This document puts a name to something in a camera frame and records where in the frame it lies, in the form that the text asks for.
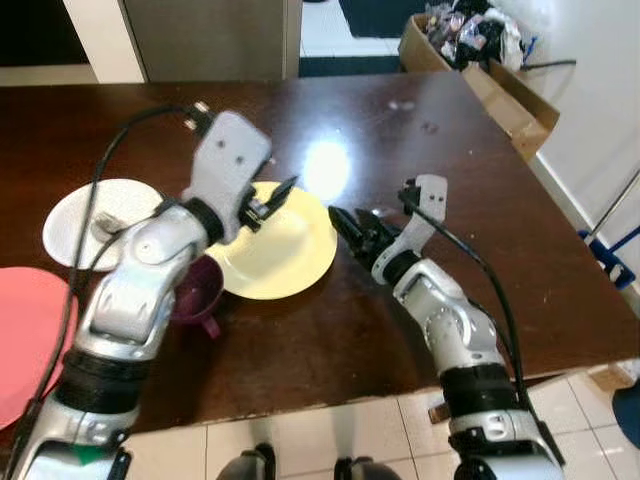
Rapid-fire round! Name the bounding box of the black right robot foot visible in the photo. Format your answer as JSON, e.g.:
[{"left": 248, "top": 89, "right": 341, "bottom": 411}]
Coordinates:
[{"left": 333, "top": 455, "right": 403, "bottom": 480}]

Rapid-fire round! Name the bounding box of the white plate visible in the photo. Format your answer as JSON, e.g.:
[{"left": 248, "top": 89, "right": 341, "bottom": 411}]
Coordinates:
[{"left": 43, "top": 178, "right": 167, "bottom": 272}]

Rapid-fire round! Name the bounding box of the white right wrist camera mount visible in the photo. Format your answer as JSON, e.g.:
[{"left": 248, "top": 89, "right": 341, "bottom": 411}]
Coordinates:
[{"left": 372, "top": 175, "right": 449, "bottom": 283}]

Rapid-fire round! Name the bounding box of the black robot foot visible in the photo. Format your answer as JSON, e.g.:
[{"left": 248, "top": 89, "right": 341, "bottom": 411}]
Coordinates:
[
  {"left": 214, "top": 444, "right": 277, "bottom": 480},
  {"left": 333, "top": 455, "right": 403, "bottom": 480}
]

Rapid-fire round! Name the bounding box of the black floor cable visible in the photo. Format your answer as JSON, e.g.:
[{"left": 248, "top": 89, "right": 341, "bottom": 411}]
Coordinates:
[{"left": 520, "top": 58, "right": 579, "bottom": 73}]

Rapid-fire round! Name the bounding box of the brown cardboard box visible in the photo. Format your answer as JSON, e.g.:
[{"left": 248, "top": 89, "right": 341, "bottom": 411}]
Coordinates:
[{"left": 399, "top": 14, "right": 561, "bottom": 163}]

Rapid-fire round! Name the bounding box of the black left robot foot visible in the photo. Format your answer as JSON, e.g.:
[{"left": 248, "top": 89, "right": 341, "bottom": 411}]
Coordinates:
[{"left": 214, "top": 444, "right": 277, "bottom": 480}]

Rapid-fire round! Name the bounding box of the pink plate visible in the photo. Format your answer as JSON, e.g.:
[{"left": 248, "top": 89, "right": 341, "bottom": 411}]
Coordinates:
[{"left": 0, "top": 266, "right": 80, "bottom": 431}]

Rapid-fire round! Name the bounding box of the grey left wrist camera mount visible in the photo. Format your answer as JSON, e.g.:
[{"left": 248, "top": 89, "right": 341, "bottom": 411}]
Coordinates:
[{"left": 183, "top": 110, "right": 273, "bottom": 239}]

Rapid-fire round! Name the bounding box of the rubbish bags pile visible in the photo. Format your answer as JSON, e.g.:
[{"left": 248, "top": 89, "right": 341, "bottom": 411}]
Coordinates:
[{"left": 418, "top": 0, "right": 527, "bottom": 73}]

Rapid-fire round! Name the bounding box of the yellow plate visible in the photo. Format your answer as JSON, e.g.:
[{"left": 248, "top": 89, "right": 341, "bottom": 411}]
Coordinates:
[{"left": 205, "top": 180, "right": 339, "bottom": 301}]

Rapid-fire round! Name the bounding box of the purple cup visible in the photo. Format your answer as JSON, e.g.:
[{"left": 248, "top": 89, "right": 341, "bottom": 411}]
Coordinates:
[{"left": 168, "top": 254, "right": 227, "bottom": 341}]

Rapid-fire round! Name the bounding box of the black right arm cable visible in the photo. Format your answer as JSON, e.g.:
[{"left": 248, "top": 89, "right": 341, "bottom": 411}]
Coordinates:
[{"left": 400, "top": 186, "right": 541, "bottom": 421}]

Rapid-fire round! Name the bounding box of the black floor mat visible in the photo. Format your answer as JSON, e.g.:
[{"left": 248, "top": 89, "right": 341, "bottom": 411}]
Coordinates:
[{"left": 338, "top": 0, "right": 433, "bottom": 39}]

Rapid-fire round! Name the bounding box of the blue and white mop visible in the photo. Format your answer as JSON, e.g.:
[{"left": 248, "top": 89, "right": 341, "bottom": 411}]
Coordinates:
[{"left": 578, "top": 168, "right": 640, "bottom": 293}]

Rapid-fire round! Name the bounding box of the blue bucket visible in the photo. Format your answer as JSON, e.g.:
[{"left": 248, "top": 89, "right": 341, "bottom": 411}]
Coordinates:
[{"left": 611, "top": 385, "right": 640, "bottom": 448}]

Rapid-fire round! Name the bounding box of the grey metal door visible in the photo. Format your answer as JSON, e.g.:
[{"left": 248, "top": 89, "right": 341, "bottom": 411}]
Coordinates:
[{"left": 120, "top": 0, "right": 303, "bottom": 83}]

